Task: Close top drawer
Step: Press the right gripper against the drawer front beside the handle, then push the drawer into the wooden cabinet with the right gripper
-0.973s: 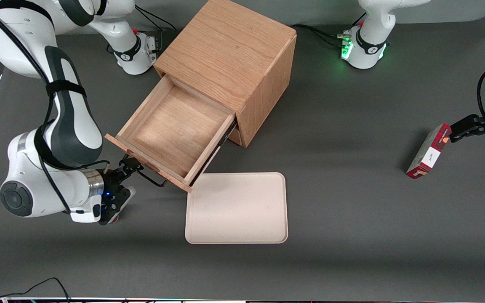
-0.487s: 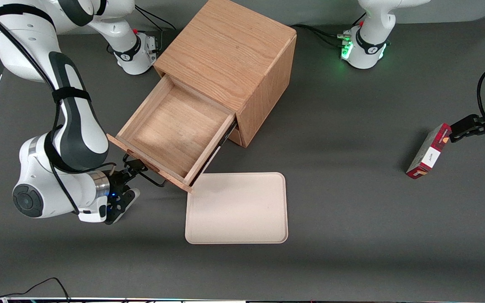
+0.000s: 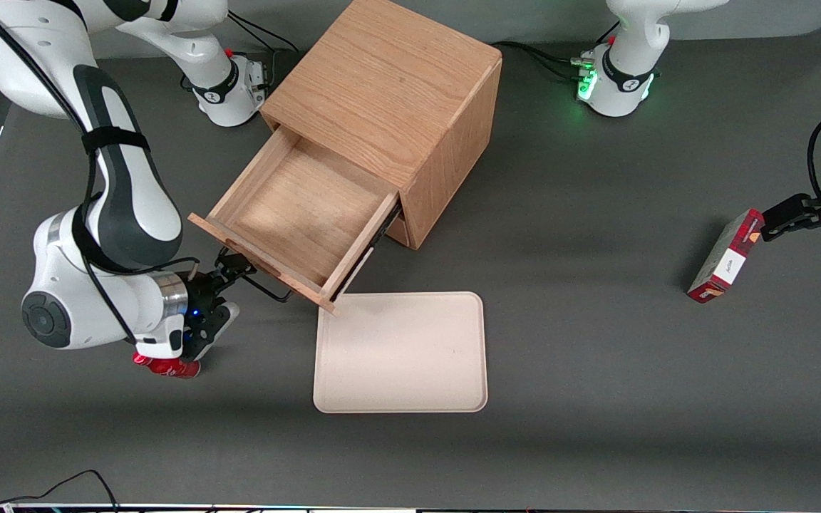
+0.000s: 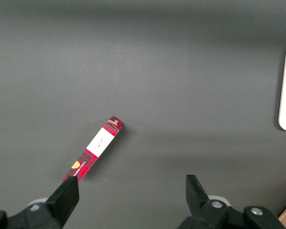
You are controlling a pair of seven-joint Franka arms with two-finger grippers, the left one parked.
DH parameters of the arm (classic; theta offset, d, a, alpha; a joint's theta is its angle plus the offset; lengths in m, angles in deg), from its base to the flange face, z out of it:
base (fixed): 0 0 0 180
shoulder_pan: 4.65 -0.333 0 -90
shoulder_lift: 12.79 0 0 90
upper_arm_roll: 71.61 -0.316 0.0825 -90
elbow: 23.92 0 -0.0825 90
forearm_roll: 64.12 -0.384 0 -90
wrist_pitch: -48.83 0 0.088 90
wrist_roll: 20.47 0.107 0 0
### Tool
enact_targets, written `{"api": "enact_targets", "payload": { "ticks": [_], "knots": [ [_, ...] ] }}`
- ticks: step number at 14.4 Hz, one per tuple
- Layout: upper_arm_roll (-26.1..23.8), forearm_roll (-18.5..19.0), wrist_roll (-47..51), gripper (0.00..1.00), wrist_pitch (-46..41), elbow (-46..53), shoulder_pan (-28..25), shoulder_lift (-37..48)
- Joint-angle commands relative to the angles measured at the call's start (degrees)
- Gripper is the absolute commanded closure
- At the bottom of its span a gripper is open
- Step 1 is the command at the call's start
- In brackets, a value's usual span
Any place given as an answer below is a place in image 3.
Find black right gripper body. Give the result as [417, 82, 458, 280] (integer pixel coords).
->
[182, 269, 231, 338]

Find black metal drawer handle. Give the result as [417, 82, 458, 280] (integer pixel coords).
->
[215, 246, 294, 304]

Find wooden drawer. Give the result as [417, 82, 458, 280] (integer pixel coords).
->
[188, 126, 403, 316]

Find red and white box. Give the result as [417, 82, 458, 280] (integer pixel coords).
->
[688, 208, 766, 304]

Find red bottle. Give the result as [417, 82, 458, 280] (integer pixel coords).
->
[133, 352, 202, 380]

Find beige rectangular tray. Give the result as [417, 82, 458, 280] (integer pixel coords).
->
[313, 291, 489, 414]

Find wooden cabinet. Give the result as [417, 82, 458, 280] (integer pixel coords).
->
[261, 0, 503, 250]

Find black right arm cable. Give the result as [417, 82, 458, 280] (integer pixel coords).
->
[0, 0, 201, 344]

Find black drawer slide rail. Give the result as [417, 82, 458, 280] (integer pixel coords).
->
[334, 203, 403, 297]

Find black cable on table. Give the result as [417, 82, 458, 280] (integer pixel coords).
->
[0, 470, 120, 513]

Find black right base cables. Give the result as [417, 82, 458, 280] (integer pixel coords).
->
[227, 11, 300, 53]

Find black base cables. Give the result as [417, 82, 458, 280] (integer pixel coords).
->
[227, 11, 300, 53]
[492, 41, 595, 81]

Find black left base cables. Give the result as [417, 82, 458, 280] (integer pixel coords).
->
[492, 41, 595, 81]

